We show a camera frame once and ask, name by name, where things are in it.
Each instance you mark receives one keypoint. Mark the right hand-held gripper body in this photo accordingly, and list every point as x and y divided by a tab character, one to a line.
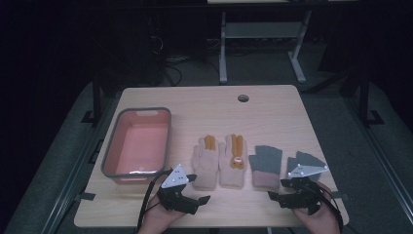
302	195

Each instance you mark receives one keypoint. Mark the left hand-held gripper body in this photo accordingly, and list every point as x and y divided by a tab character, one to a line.
175	195

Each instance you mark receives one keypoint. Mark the beige glove with orange finger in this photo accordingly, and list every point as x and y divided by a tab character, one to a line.
204	165

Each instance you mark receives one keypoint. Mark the grey fingerless glove pink cuff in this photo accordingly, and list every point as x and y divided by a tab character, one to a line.
266	162

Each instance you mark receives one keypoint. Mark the grey fingerless glove marked cuff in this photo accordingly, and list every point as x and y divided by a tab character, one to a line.
308	159

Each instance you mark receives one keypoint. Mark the beige glove with bear face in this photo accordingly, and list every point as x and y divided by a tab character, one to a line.
231	174

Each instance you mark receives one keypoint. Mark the person's left hand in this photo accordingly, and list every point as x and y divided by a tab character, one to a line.
159	221

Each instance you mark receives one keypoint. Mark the person's right hand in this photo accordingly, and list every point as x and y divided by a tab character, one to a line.
321	222

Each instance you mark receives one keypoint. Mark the black tape strip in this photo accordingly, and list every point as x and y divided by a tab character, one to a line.
341	195
85	196

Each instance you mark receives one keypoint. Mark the black metal stand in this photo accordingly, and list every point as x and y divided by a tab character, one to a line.
364	97
96	97

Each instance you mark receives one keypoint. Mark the grey metal rail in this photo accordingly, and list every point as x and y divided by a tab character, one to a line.
74	175
383	162

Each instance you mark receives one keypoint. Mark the grey metal table frame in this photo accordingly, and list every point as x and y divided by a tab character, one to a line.
259	30

